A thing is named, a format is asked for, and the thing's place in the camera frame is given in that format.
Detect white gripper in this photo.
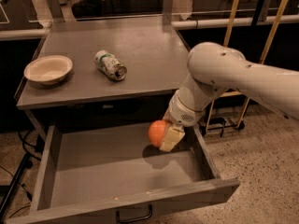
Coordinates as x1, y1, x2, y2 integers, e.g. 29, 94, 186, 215
159, 89, 206, 152

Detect orange fruit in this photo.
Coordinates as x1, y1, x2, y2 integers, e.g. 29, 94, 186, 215
148, 120, 167, 147

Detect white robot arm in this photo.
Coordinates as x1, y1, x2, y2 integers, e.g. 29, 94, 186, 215
159, 42, 299, 152

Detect grey cabinet with top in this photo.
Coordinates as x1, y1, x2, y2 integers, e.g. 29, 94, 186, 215
17, 13, 188, 137

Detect open grey top drawer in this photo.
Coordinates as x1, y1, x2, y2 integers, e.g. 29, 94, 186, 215
5, 123, 240, 224

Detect crushed green white can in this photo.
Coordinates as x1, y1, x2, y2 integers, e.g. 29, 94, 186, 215
94, 50, 127, 81

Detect white paper bowl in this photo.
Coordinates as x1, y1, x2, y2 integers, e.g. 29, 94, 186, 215
23, 55, 73, 85

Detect person in dark clothes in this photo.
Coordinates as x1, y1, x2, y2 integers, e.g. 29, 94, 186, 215
72, 0, 163, 19

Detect yellow hand truck frame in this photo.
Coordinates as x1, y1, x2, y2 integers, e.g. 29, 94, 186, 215
199, 0, 294, 138

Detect black drawer handle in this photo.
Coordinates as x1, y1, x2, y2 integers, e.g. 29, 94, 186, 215
115, 203, 154, 224

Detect black floor cables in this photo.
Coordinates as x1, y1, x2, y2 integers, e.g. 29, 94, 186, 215
0, 129, 45, 219

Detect white horizontal rail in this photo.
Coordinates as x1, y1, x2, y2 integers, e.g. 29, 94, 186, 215
0, 13, 299, 42

